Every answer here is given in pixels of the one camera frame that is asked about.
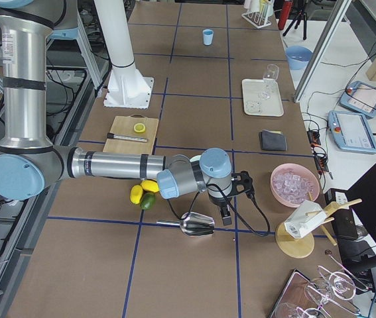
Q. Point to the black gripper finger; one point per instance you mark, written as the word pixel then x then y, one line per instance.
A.
pixel 224 211

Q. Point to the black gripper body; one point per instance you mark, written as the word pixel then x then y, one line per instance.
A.
pixel 220 199

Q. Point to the metal ice scoop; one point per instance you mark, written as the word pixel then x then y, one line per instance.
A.
pixel 193 224

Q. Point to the light blue plastic cup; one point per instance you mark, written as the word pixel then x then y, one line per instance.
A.
pixel 208 36

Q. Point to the mint green bowl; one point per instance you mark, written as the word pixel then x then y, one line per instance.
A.
pixel 195 158

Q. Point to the pink bowl of ice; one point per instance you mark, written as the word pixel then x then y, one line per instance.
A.
pixel 291 184

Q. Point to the blue bowl with fork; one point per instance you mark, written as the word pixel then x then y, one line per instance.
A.
pixel 298 57

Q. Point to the grey folded cloth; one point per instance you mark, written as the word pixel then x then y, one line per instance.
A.
pixel 272 141

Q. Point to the green lime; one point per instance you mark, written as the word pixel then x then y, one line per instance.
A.
pixel 147 201

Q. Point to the large yellow lemon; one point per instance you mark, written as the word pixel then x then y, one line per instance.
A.
pixel 150 186

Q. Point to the orange black usb hub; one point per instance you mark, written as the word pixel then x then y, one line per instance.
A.
pixel 318 151

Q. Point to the wooden cup stand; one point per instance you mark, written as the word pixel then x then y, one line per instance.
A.
pixel 303 247

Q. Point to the cream bear tray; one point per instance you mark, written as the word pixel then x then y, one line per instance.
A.
pixel 253 105

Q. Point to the small yellow lemon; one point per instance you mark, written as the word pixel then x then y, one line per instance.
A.
pixel 136 194

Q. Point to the lemon half slice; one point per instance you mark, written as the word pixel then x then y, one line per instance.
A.
pixel 139 128

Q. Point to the clear wine glass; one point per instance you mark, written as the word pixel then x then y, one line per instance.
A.
pixel 270 77

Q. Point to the near blue teach pendant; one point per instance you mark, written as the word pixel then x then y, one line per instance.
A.
pixel 351 132

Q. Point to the blue teach pendant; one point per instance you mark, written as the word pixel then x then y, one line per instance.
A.
pixel 361 98
pixel 351 132

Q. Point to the wooden cutting board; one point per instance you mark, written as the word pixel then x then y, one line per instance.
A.
pixel 131 135

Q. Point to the upside-down wine glasses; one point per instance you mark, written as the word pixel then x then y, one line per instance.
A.
pixel 328 295

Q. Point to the steel rod black cap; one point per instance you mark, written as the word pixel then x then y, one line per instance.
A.
pixel 111 135

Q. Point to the black laptop monitor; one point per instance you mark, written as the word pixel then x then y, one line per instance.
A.
pixel 365 190

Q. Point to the far blue teach pendant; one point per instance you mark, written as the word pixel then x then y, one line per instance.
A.
pixel 361 98

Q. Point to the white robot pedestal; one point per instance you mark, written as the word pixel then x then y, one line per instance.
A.
pixel 127 87

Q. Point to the white wire cup rack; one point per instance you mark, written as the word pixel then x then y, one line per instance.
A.
pixel 258 12

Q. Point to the black camera tripod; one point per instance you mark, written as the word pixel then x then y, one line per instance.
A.
pixel 301 17

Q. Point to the aluminium frame post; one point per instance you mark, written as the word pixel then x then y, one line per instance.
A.
pixel 323 43

